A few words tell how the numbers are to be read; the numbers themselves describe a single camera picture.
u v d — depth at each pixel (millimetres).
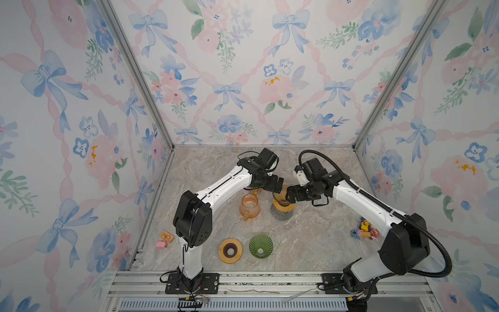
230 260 782
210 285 736
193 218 508
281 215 875
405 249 427
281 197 842
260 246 821
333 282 740
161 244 812
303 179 756
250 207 950
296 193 747
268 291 732
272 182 764
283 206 837
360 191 524
